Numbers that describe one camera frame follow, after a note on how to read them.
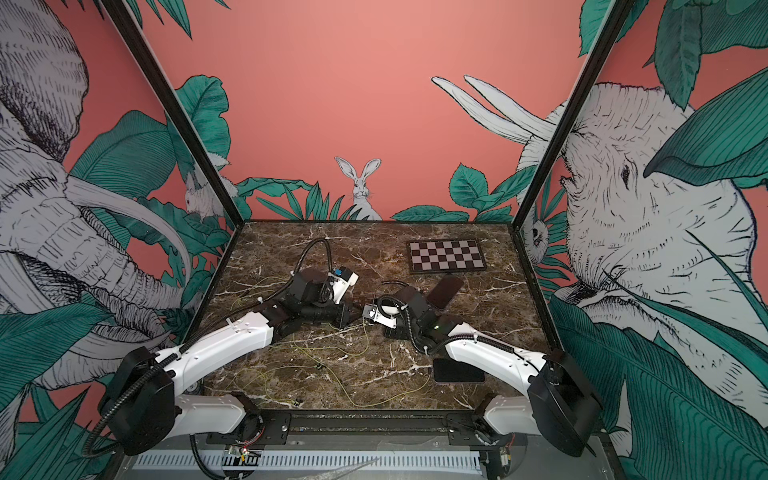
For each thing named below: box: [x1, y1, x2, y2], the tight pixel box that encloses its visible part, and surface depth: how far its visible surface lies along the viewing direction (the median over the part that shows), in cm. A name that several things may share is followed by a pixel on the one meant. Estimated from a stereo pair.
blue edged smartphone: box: [427, 274, 463, 309], surface depth 104 cm
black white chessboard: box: [407, 238, 488, 275], surface depth 109 cm
